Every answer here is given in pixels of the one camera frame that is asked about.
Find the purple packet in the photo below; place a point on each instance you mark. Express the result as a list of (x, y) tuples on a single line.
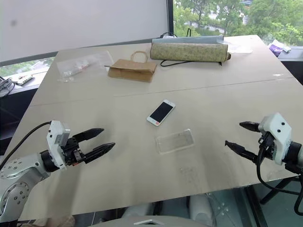
[(275, 48)]

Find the white rounded robot leg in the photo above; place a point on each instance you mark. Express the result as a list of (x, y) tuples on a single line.
[(139, 210), (201, 209)]

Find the white roller blind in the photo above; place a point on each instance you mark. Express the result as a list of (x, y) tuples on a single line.
[(82, 23)]

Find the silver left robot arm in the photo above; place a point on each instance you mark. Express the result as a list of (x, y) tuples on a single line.
[(16, 170)]

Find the clear plastic bag with items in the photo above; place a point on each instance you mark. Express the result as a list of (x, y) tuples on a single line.
[(80, 66)]

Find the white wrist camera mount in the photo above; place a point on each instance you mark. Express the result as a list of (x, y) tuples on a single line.
[(55, 132), (280, 132)]

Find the white and teal packet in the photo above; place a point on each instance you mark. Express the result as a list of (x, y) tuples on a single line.
[(286, 49)]

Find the black table leg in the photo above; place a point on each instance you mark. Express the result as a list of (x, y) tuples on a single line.
[(255, 205)]

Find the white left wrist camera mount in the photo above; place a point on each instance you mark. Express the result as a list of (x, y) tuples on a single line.
[(55, 132)]

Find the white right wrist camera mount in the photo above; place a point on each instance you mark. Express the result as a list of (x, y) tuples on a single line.
[(280, 132)]

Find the white smartphone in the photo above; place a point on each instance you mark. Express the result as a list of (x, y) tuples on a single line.
[(161, 112)]

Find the rolled floral mat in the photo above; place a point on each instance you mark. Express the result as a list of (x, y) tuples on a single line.
[(189, 52)]

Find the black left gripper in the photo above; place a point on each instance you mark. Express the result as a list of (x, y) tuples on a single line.
[(72, 151)]

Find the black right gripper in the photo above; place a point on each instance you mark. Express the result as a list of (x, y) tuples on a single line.
[(268, 146)]

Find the white remote on sill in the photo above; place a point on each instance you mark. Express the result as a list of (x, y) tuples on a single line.
[(23, 80)]

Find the black window pillar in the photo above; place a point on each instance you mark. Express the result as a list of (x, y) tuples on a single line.
[(169, 16)]

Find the brown paper bag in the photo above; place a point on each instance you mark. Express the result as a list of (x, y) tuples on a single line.
[(132, 69)]

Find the clear phone case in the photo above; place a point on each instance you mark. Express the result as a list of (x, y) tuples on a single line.
[(175, 142)]

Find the grey robot torso top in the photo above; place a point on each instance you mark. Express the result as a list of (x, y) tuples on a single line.
[(146, 222)]

